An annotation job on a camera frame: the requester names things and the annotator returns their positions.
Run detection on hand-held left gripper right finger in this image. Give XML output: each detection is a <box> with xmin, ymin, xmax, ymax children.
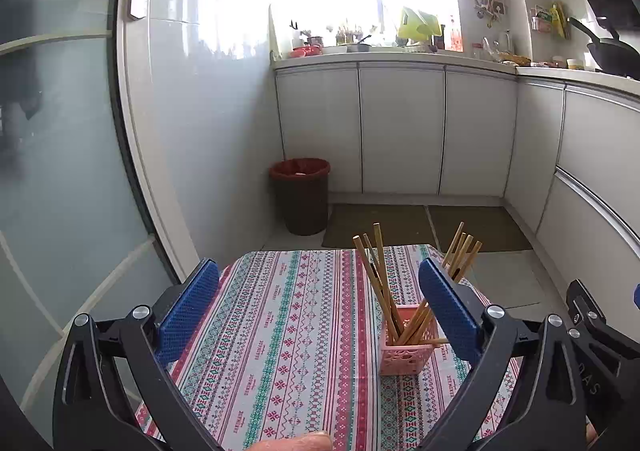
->
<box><xmin>417</xmin><ymin>258</ymin><xmax>589</xmax><ymax>451</ymax></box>

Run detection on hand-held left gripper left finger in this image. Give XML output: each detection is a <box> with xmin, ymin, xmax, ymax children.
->
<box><xmin>52</xmin><ymin>258</ymin><xmax>221</xmax><ymax>451</ymax></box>

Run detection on bunch of bamboo chopsticks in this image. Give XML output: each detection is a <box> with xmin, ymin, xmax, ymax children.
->
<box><xmin>352</xmin><ymin>221</ymin><xmax>483</xmax><ymax>348</ymax></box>

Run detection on pink perforated plastic basket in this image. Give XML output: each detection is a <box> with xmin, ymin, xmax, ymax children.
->
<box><xmin>378</xmin><ymin>303</ymin><xmax>441</xmax><ymax>377</ymax></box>

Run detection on person's left hand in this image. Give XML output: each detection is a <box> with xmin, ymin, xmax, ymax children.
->
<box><xmin>254</xmin><ymin>432</ymin><xmax>335</xmax><ymax>451</ymax></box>

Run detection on patterned red green tablecloth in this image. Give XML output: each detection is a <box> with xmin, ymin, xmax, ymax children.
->
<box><xmin>135</xmin><ymin>245</ymin><xmax>521</xmax><ymax>451</ymax></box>

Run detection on olive floor mat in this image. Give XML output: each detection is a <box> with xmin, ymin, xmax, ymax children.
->
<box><xmin>321</xmin><ymin>204</ymin><xmax>440</xmax><ymax>250</ymax></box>
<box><xmin>426</xmin><ymin>204</ymin><xmax>534</xmax><ymax>253</ymax></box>

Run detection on brown trash can red liner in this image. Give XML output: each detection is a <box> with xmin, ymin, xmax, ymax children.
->
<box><xmin>269</xmin><ymin>157</ymin><xmax>332</xmax><ymax>237</ymax></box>

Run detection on white kitchen base cabinets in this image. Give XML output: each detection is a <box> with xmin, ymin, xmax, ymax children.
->
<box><xmin>274</xmin><ymin>60</ymin><xmax>640</xmax><ymax>327</ymax></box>

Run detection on frosted glass door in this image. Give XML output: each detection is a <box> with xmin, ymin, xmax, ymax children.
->
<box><xmin>0</xmin><ymin>0</ymin><xmax>185</xmax><ymax>447</ymax></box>

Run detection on black wok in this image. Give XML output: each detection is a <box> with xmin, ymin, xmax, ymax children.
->
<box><xmin>567</xmin><ymin>16</ymin><xmax>640</xmax><ymax>75</ymax></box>

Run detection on white kitchen countertop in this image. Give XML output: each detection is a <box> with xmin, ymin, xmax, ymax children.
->
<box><xmin>270</xmin><ymin>50</ymin><xmax>640</xmax><ymax>83</ymax></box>

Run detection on red label bottle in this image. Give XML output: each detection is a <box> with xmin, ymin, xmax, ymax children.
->
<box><xmin>447</xmin><ymin>15</ymin><xmax>464</xmax><ymax>52</ymax></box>

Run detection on yellow green plastic bag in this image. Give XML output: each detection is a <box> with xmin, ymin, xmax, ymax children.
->
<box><xmin>397</xmin><ymin>6</ymin><xmax>444</xmax><ymax>46</ymax></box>

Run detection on hanging packets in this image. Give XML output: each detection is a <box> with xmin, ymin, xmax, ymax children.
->
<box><xmin>530</xmin><ymin>2</ymin><xmax>570</xmax><ymax>40</ymax></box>

